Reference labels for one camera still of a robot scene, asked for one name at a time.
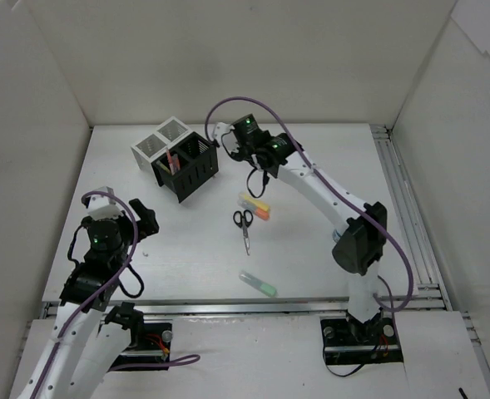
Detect white mesh double container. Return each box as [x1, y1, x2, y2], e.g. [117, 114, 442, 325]
[131, 116, 192, 173]

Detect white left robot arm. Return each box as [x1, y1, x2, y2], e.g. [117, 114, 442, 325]
[19, 189, 159, 398]

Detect black mesh double container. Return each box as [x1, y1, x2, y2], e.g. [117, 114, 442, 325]
[151, 132, 219, 203]

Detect aluminium side rail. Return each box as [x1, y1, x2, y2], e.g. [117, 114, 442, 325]
[369, 124, 490, 399]

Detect orange highlighter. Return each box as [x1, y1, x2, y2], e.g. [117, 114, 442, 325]
[237, 200, 270, 221]

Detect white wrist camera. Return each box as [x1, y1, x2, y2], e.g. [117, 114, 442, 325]
[208, 122, 237, 152]
[82, 186, 121, 220]

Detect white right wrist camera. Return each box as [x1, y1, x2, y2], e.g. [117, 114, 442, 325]
[208, 122, 237, 152]

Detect black handled scissors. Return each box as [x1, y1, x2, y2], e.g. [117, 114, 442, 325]
[233, 209, 254, 256]

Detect green highlighter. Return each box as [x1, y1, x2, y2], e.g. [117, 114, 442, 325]
[239, 271, 277, 298]

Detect red-orange gel pen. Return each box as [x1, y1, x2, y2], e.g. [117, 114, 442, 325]
[166, 148, 175, 175]

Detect purple gel pen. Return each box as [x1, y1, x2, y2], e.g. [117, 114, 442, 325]
[172, 154, 181, 173]

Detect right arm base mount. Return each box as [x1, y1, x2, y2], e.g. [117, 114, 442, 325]
[320, 314, 403, 367]

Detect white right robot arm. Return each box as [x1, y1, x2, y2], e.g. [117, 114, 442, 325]
[212, 114, 388, 342]

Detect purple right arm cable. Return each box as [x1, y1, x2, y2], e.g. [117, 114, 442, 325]
[204, 96, 413, 313]

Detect yellow highlighter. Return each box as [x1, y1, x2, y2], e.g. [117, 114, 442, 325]
[238, 192, 270, 212]

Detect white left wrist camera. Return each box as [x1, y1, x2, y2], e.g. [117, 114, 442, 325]
[82, 186, 121, 220]

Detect aluminium front rail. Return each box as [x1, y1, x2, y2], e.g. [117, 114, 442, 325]
[39, 289, 448, 319]

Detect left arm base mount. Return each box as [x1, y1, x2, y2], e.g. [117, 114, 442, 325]
[110, 320, 173, 372]

